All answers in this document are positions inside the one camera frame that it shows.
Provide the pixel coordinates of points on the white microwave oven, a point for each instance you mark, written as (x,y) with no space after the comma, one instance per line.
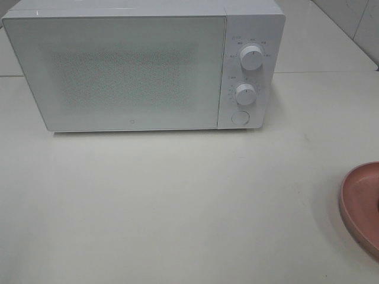
(260,22)

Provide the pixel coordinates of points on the white microwave door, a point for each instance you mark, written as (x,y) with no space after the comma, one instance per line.
(116,74)

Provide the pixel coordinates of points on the upper white power knob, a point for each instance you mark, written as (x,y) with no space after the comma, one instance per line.
(251,56)

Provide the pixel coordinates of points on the lower white timer knob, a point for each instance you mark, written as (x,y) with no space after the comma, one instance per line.
(246,94)

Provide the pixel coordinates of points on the pink round plate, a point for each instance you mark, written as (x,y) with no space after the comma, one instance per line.
(358,205)

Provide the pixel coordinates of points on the round door release button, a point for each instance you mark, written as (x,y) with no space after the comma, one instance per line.
(240,118)

